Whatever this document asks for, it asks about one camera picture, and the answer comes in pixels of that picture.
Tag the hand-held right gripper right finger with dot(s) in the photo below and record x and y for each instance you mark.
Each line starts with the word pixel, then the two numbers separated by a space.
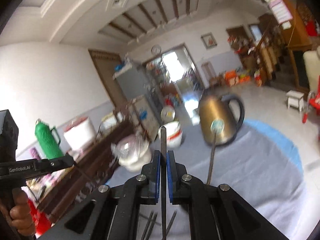
pixel 171 180

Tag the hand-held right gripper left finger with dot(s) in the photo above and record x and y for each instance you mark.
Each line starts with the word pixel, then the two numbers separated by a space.
pixel 157 177

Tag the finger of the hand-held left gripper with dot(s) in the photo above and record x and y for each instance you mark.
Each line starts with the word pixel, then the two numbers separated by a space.
pixel 56 164

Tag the dark grey chopstick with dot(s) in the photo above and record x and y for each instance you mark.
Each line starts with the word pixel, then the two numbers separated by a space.
pixel 163 145

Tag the bunch of dark chopsticks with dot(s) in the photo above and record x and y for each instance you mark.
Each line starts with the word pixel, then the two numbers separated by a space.
pixel 211 165

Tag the person's left hand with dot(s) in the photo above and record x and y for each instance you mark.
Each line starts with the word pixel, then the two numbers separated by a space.
pixel 22 215

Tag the purple bottle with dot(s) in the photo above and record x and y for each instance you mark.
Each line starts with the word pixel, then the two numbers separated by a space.
pixel 34 153

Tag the green thermos jug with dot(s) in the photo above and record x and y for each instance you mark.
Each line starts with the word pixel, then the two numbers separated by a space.
pixel 47 140

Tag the white pot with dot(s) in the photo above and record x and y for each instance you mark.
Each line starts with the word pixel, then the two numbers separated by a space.
pixel 137 160

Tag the dark wooden sideboard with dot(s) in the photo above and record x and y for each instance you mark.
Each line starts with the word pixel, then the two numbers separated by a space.
pixel 82 170

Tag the white bowl with red band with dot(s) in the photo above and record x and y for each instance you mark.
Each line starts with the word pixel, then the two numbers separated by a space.
pixel 170 128
pixel 174 141

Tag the white rice cooker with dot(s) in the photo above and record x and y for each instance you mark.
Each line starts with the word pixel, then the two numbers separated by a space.
pixel 80 132

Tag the clear plastic bag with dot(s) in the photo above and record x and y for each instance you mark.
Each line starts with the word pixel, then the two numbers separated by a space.
pixel 130 145

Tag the small white fan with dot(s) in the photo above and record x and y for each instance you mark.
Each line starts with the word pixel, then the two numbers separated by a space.
pixel 168 112

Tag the gold electric kettle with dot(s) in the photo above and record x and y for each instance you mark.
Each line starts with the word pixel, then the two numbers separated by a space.
pixel 217 120

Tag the grey tablecloth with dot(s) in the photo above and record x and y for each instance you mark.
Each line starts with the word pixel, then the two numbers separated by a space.
pixel 250 180

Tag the grey refrigerator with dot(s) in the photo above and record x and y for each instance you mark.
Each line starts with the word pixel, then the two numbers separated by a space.
pixel 135 80

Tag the brown wooden door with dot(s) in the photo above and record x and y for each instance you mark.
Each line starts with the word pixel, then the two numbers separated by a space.
pixel 105 75

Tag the blue table cover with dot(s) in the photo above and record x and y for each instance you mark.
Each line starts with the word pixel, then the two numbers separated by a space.
pixel 280 137

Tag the small white stool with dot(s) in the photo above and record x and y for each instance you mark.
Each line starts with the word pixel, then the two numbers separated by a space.
pixel 295 100

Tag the red child chair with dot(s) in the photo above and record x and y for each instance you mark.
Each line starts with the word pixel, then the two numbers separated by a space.
pixel 313 102

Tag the cream armchair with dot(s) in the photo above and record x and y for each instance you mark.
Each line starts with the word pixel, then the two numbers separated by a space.
pixel 312 67

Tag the round wall clock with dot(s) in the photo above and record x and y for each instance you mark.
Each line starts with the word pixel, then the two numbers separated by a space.
pixel 156 49

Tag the framed wall picture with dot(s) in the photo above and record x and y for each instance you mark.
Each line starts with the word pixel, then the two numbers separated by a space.
pixel 208 40

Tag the wall calendar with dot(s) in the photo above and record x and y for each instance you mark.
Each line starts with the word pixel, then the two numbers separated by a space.
pixel 276 2

